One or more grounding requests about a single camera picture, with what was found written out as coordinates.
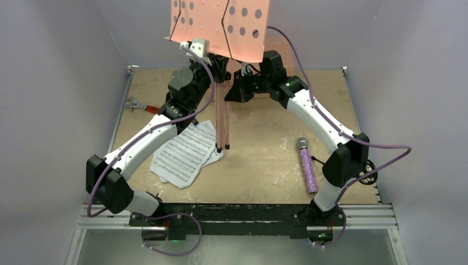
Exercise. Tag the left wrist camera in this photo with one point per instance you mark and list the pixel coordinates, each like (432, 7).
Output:
(200, 47)

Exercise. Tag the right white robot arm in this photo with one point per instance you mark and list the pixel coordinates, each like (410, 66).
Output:
(348, 151)

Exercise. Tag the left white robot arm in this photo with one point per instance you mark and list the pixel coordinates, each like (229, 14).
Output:
(107, 177)

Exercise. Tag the top sheet music page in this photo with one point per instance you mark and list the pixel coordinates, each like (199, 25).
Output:
(201, 136)

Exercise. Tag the pink folding music stand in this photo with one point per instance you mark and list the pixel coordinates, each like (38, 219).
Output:
(235, 29)

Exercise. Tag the red handled adjustable wrench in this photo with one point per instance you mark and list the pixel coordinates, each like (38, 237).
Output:
(132, 103)

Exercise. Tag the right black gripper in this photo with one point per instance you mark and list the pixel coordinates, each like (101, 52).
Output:
(237, 88)

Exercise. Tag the aluminium table frame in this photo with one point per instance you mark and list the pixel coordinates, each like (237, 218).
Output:
(106, 177)

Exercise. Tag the black microphone tripod stand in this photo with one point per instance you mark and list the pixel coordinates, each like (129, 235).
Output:
(370, 180)

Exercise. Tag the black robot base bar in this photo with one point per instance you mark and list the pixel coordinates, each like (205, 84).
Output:
(297, 221)

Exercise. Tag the purple glitter microphone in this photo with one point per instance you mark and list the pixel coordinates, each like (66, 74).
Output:
(307, 165)

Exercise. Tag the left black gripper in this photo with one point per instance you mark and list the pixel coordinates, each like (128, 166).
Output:
(218, 67)

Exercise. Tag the lower sheet music page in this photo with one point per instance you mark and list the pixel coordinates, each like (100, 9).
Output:
(180, 166)

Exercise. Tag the sheet music page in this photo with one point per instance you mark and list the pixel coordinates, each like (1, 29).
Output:
(180, 166)
(201, 136)

